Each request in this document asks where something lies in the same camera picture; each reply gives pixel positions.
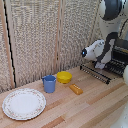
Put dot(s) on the grey ribbed oven tray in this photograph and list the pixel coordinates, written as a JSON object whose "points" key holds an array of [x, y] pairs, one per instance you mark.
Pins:
{"points": [[116, 67]]}

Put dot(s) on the orange rectangular block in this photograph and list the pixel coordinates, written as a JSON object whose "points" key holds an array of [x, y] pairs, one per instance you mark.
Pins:
{"points": [[76, 89]]}

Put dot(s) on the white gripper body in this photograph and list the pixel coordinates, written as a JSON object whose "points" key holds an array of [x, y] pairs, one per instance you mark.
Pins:
{"points": [[100, 65]]}

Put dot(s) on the blue plastic cup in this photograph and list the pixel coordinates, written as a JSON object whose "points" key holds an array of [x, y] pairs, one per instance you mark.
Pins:
{"points": [[49, 84]]}

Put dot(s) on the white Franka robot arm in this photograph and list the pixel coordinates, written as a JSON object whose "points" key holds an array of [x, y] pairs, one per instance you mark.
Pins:
{"points": [[111, 36]]}

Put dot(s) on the beige woven folding screen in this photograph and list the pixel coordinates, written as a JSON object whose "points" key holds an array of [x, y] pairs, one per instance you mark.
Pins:
{"points": [[31, 43]]}

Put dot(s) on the yellow bowl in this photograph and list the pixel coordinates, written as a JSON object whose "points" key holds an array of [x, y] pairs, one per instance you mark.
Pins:
{"points": [[64, 77]]}

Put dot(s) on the white plate with patterned rim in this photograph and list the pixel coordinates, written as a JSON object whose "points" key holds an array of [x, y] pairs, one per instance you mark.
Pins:
{"points": [[24, 104]]}

